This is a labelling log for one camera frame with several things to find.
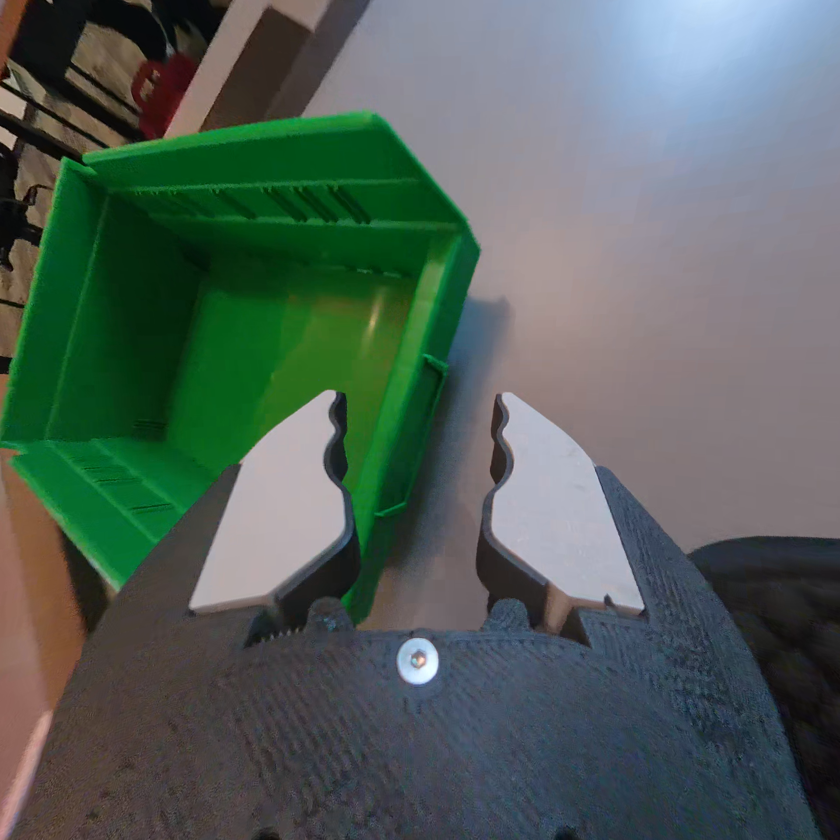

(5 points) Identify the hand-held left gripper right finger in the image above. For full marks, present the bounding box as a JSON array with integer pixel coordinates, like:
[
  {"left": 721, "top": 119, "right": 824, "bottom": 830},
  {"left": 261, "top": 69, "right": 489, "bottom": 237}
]
[{"left": 476, "top": 392, "right": 646, "bottom": 634}]

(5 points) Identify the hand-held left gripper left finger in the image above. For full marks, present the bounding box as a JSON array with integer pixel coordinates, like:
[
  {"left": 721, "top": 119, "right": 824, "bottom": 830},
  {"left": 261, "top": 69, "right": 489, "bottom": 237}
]
[{"left": 189, "top": 390, "right": 362, "bottom": 624}]

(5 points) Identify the green plastic bin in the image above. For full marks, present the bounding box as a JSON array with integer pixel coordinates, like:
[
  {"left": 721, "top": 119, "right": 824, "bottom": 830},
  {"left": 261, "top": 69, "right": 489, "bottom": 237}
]
[{"left": 0, "top": 112, "right": 481, "bottom": 624}]

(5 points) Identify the red floor bag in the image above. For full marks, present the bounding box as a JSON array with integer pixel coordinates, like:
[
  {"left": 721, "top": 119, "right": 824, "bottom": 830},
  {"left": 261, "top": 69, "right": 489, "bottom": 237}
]
[{"left": 131, "top": 54, "right": 198, "bottom": 139}]

